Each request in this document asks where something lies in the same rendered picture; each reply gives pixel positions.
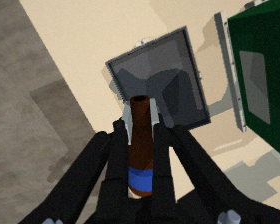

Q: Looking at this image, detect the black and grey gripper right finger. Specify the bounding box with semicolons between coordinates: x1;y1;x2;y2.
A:
150;98;280;224

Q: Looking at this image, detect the brown bottle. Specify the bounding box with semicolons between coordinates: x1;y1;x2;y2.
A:
128;95;153;197

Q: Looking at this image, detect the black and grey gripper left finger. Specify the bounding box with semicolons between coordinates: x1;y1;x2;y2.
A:
18;101;133;224

